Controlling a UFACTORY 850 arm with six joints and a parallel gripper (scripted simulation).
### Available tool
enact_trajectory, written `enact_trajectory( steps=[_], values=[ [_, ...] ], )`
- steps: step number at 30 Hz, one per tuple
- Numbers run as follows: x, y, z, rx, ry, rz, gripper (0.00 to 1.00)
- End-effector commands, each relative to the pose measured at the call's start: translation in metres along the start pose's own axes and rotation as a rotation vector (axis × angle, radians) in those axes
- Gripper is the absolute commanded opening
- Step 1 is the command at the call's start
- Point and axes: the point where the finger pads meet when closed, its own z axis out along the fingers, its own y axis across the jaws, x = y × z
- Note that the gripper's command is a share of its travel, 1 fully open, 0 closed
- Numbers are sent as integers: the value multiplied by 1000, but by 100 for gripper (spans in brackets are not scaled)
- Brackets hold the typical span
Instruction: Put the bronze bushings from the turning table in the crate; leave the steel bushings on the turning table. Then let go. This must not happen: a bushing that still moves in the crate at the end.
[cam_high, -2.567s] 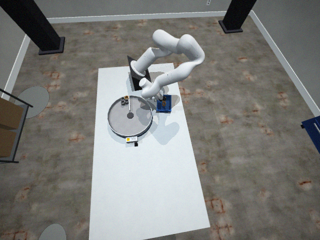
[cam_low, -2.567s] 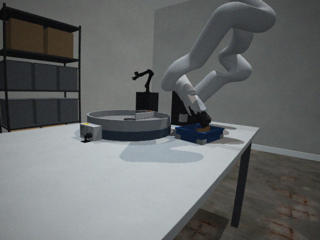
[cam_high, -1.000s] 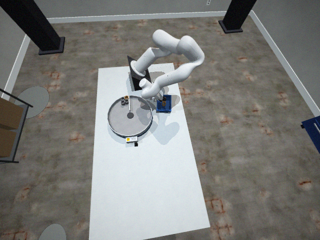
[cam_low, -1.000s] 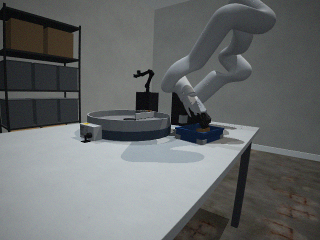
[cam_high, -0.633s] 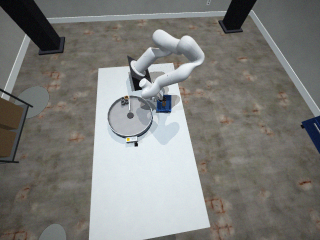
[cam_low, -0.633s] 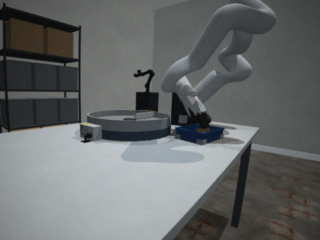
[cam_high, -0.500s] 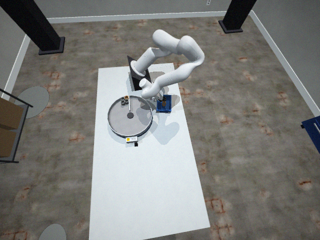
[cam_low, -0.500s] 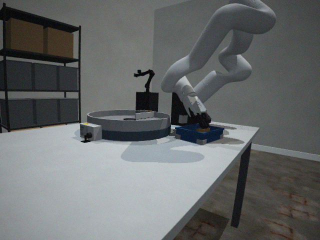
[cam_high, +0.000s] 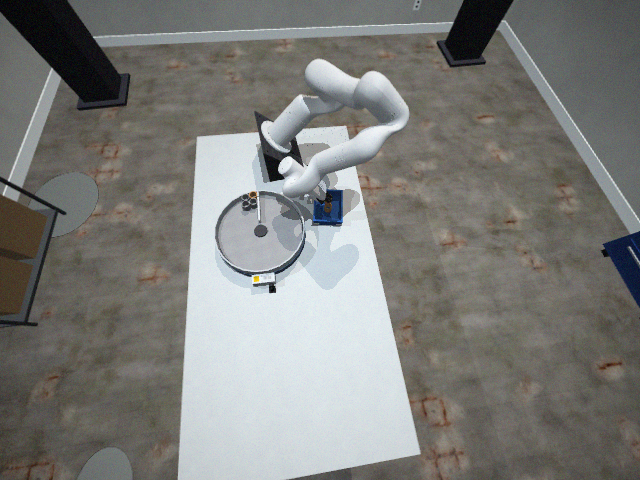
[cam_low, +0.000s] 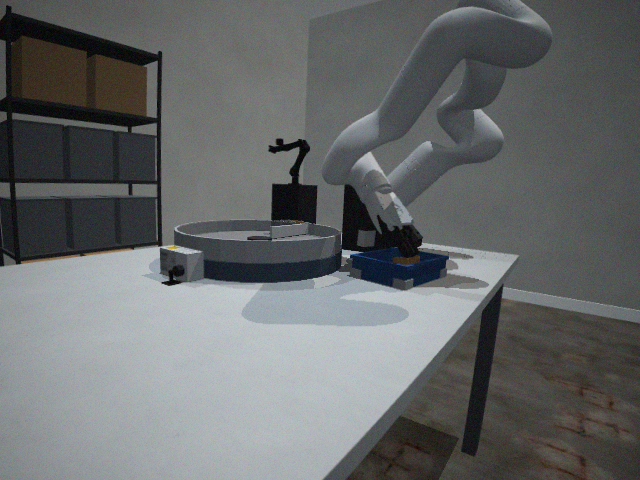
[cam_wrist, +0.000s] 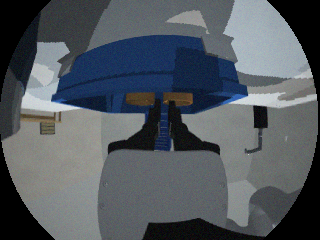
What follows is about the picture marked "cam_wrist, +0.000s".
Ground dark blue crate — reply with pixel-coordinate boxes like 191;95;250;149
51;35;248;114

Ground bronze ring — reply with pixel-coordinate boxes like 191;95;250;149
163;93;193;106
126;93;155;106

